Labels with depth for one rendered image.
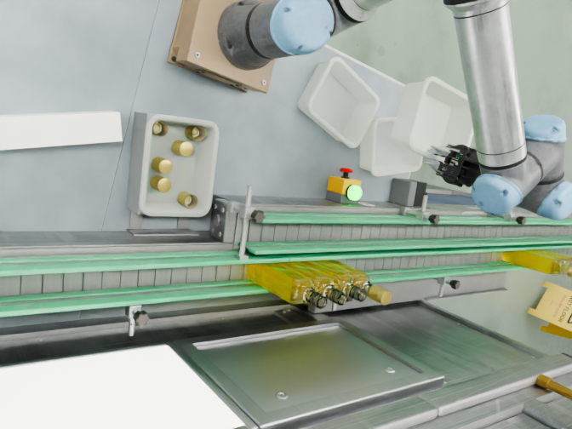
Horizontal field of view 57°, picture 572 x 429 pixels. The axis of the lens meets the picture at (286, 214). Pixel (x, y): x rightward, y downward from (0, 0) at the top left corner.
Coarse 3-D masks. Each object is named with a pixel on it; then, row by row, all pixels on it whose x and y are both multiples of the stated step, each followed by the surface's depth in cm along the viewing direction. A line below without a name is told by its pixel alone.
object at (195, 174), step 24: (168, 120) 113; (192, 120) 116; (168, 144) 121; (192, 144) 125; (216, 144) 121; (144, 168) 112; (192, 168) 126; (144, 192) 113; (168, 192) 124; (192, 192) 128; (192, 216) 121
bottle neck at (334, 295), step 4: (328, 288) 116; (332, 288) 115; (324, 292) 115; (328, 292) 115; (332, 292) 114; (336, 292) 113; (340, 292) 113; (328, 296) 115; (332, 296) 113; (336, 296) 112; (340, 296) 115; (344, 296) 114; (332, 300) 114; (336, 300) 112; (340, 300) 114; (344, 300) 114; (340, 304) 113; (344, 304) 113
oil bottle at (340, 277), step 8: (312, 264) 127; (320, 264) 128; (328, 264) 129; (328, 272) 122; (336, 272) 122; (344, 272) 123; (336, 280) 119; (344, 280) 119; (352, 280) 121; (336, 288) 119
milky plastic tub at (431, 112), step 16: (432, 80) 117; (416, 96) 118; (432, 96) 128; (448, 96) 126; (464, 96) 124; (400, 112) 121; (416, 112) 116; (432, 112) 130; (448, 112) 133; (464, 112) 131; (400, 128) 120; (416, 128) 127; (432, 128) 131; (448, 128) 134; (464, 128) 130; (400, 144) 121; (416, 144) 128; (432, 144) 132; (464, 144) 130
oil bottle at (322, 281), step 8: (288, 264) 125; (296, 264) 126; (304, 264) 127; (304, 272) 120; (312, 272) 120; (320, 272) 121; (312, 280) 117; (320, 280) 116; (328, 280) 117; (320, 288) 116
